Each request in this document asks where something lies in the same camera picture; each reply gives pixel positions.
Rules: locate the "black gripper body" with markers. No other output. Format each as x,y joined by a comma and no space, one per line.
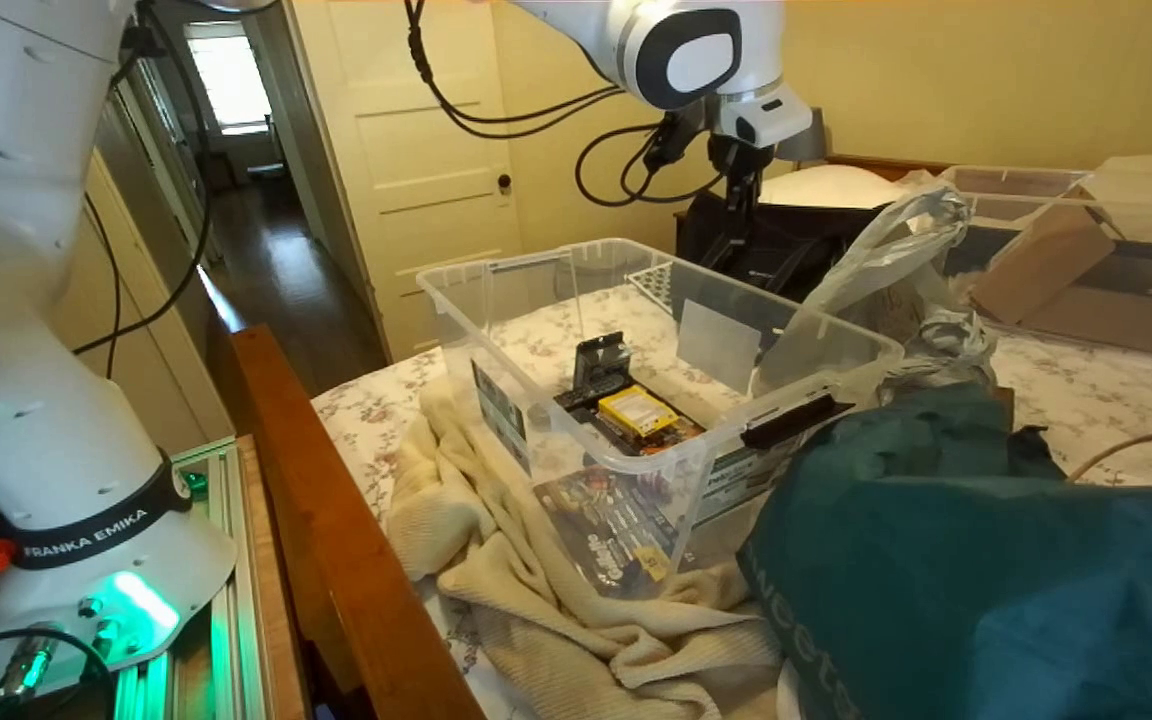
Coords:
749,131

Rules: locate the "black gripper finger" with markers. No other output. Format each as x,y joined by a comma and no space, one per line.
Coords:
746,210
721,243

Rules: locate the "black remote control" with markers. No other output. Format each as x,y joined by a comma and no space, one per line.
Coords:
601,365

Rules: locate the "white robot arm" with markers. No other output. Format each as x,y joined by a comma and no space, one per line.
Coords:
106,555

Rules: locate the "clear plastic storage bin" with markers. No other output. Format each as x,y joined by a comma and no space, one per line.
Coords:
629,513

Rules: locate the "black bag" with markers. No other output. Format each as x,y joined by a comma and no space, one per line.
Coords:
793,251

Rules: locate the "black clip on bin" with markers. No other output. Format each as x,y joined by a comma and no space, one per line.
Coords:
793,421

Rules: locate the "yellow box in bin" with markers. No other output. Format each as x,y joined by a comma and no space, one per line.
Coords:
639,415

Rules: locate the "cardboard box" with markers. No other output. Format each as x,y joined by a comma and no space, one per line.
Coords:
1067,274

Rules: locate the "white panel door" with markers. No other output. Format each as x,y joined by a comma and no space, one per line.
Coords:
419,187

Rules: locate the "teal fabric bag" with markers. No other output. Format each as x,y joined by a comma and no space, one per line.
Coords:
929,560

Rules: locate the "cream blanket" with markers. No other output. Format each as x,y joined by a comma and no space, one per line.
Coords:
467,520

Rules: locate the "wooden bed footboard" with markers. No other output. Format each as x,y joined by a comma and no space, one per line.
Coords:
358,616

